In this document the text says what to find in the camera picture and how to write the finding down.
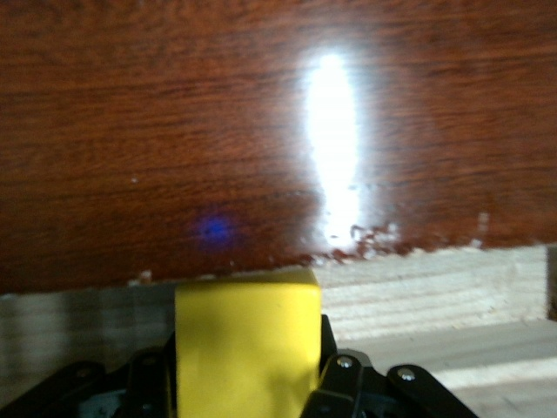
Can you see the dark wooden drawer cabinet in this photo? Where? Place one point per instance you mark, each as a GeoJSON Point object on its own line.
{"type": "Point", "coordinates": [174, 109]}

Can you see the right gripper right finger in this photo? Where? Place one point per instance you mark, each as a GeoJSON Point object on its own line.
{"type": "Point", "coordinates": [370, 392]}

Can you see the yellow block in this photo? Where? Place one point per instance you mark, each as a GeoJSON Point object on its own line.
{"type": "Point", "coordinates": [243, 339]}

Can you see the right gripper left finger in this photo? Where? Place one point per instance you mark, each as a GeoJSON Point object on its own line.
{"type": "Point", "coordinates": [130, 392]}

